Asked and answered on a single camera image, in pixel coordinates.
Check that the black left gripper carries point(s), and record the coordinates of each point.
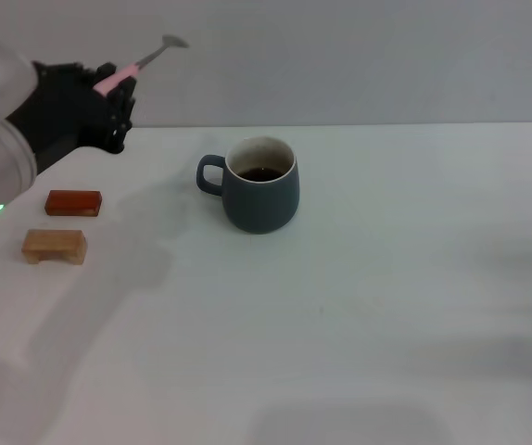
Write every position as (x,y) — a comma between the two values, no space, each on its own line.
(62,116)

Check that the grey ceramic cup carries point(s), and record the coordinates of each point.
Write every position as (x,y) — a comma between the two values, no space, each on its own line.
(259,204)

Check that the red-brown wooden block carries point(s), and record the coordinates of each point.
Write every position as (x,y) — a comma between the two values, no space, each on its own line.
(73,203)

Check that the light wooden block rest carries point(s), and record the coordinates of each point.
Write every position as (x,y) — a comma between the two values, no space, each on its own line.
(55,243)

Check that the dark coffee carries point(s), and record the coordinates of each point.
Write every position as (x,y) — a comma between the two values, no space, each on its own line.
(260,174)

